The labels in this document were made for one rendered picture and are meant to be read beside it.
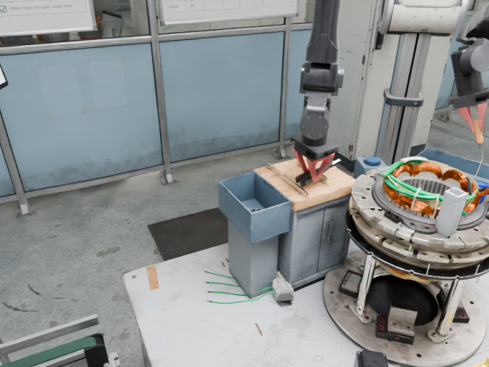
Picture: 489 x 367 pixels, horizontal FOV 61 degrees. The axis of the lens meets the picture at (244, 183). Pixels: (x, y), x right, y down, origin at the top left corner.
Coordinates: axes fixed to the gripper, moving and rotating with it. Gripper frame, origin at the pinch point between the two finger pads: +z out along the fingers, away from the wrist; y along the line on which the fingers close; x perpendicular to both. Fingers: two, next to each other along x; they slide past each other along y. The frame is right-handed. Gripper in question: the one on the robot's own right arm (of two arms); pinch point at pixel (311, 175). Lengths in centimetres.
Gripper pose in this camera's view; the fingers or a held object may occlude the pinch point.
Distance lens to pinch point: 100.6
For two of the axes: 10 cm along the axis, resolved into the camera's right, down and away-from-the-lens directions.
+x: 8.7, -2.9, 4.1
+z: 0.3, 8.4, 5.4
